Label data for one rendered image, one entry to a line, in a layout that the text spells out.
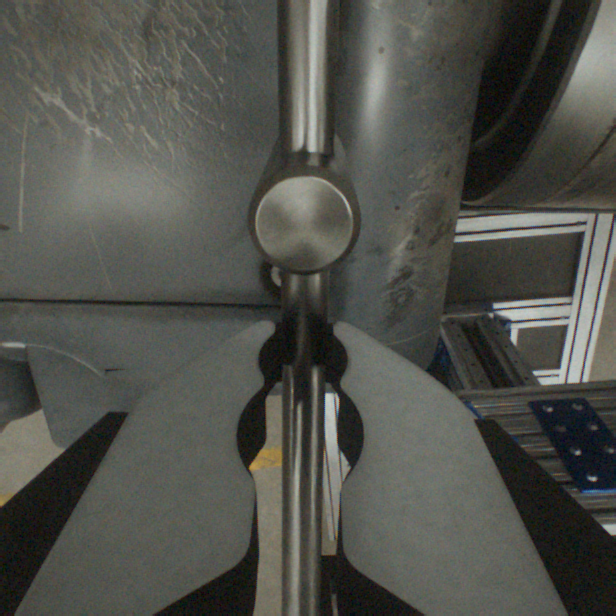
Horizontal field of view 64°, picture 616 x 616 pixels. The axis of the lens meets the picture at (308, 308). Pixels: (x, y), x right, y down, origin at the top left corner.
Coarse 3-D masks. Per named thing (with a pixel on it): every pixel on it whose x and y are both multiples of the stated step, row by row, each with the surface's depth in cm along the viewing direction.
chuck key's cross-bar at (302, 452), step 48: (288, 0) 9; (336, 0) 9; (288, 48) 9; (336, 48) 10; (288, 96) 10; (288, 144) 10; (288, 288) 12; (288, 336) 12; (288, 384) 13; (288, 432) 13; (288, 480) 14; (288, 528) 14; (288, 576) 14
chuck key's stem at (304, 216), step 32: (288, 160) 10; (320, 160) 9; (256, 192) 9; (288, 192) 9; (320, 192) 9; (352, 192) 9; (256, 224) 9; (288, 224) 9; (320, 224) 9; (352, 224) 9; (288, 256) 10; (320, 256) 10
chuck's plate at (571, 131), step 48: (576, 0) 22; (528, 48) 25; (576, 48) 21; (528, 96) 26; (576, 96) 22; (480, 144) 33; (528, 144) 25; (576, 144) 24; (480, 192) 32; (528, 192) 29
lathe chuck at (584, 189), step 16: (608, 144) 24; (592, 160) 25; (608, 160) 25; (576, 176) 27; (592, 176) 27; (608, 176) 27; (560, 192) 29; (576, 192) 29; (592, 192) 29; (608, 192) 29
